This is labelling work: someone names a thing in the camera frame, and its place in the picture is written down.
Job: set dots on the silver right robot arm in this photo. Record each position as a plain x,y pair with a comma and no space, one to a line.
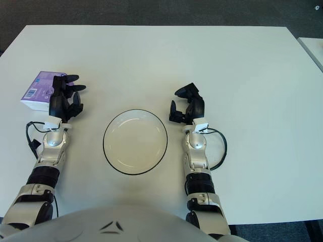
195,143

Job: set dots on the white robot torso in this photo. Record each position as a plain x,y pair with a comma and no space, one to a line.
141,221

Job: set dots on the white plate with black rim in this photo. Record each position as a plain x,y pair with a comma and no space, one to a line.
135,142

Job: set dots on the white side table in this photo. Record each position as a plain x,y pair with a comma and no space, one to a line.
313,48

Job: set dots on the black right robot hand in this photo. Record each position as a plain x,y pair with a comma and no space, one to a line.
196,106

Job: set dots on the purple tissue paper pack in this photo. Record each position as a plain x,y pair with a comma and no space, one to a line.
38,85

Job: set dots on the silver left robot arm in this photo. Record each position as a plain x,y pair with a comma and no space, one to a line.
51,141

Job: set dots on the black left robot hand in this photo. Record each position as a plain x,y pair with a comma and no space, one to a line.
59,103

